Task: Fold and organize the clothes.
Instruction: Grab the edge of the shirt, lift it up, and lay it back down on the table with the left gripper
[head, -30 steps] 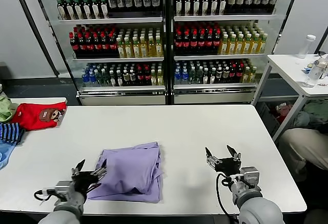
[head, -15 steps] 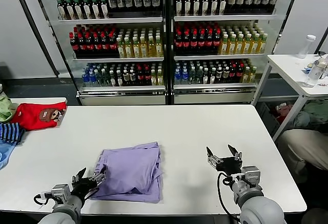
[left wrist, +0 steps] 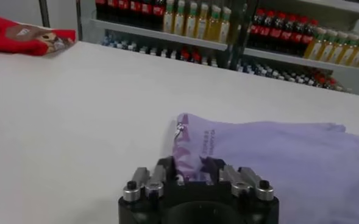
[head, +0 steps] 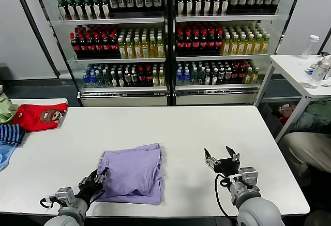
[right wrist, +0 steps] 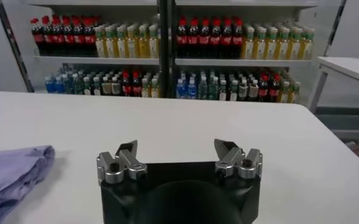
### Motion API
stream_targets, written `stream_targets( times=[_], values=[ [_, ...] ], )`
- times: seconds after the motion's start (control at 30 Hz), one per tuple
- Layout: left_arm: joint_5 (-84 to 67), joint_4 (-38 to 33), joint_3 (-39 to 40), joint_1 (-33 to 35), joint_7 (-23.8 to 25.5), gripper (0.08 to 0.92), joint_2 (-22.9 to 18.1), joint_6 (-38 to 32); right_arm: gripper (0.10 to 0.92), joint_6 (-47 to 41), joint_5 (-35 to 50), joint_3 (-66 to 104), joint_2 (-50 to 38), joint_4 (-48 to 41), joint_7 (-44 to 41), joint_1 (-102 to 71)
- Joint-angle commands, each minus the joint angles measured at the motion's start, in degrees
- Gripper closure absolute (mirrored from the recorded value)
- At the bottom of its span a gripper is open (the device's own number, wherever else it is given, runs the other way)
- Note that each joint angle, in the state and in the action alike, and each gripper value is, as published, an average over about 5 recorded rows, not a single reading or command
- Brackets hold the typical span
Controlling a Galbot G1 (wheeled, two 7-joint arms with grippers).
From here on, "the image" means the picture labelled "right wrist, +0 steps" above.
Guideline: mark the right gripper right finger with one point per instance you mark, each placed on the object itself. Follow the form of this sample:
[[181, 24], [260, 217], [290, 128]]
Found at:
[[234, 159]]

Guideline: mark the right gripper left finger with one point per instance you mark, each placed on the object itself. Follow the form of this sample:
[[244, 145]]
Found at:
[[127, 161]]

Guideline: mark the purple t-shirt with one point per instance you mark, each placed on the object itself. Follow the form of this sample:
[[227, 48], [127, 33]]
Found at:
[[11, 173]]

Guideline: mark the small green water bottle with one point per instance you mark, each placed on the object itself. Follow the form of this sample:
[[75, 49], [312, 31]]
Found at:
[[212, 88], [69, 86], [202, 88], [77, 86]]

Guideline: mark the small pale yellow drink bottle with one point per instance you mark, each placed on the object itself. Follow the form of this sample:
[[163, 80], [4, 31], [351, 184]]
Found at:
[[145, 88], [294, 91], [284, 91], [155, 88]]

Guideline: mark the small red cap cola bottle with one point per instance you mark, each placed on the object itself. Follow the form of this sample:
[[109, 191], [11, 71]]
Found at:
[[263, 88], [136, 85], [126, 85], [273, 88]]

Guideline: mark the small blue water bottle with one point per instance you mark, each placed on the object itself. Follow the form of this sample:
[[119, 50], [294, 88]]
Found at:
[[59, 84], [49, 85], [181, 88], [192, 88]]

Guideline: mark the white cooler shelf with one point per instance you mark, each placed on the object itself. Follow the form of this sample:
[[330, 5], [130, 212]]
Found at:
[[246, 3], [90, 2], [97, 61], [243, 62]]

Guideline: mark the glass beverage cooler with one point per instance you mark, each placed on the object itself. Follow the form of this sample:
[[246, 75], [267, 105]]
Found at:
[[304, 76], [164, 45]]

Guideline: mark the yellow tea bottle green cap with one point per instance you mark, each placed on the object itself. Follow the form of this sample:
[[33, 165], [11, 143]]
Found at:
[[132, 44], [271, 45], [260, 45], [110, 44], [292, 45], [143, 44], [305, 45], [282, 45], [248, 45], [154, 44], [100, 44], [121, 44]]

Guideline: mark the red cloth in crate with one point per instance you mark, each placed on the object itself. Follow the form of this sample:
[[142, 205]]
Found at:
[[357, 149]]

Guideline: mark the white side table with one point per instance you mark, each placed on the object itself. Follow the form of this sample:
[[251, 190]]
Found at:
[[350, 68]]

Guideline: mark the black diagonal bar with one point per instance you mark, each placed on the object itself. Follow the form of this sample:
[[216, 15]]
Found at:
[[14, 45], [335, 27]]

